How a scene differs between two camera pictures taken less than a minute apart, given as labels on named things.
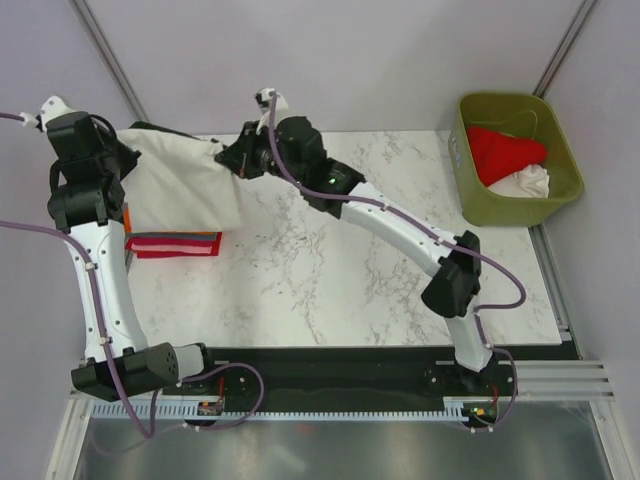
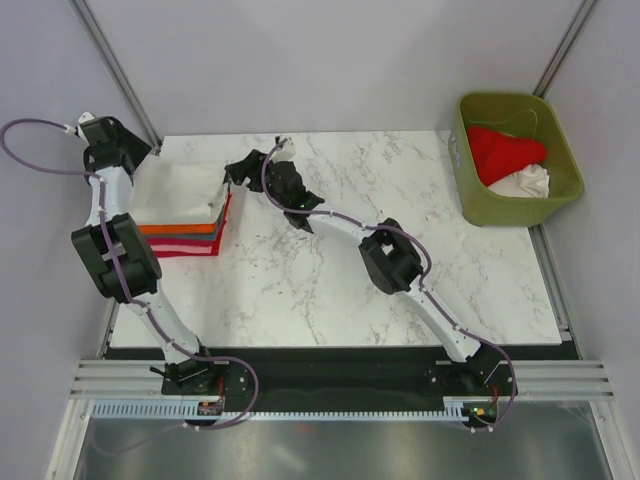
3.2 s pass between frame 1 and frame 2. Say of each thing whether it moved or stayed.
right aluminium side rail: stayed
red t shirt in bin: stayed
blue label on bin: stayed
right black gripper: moved
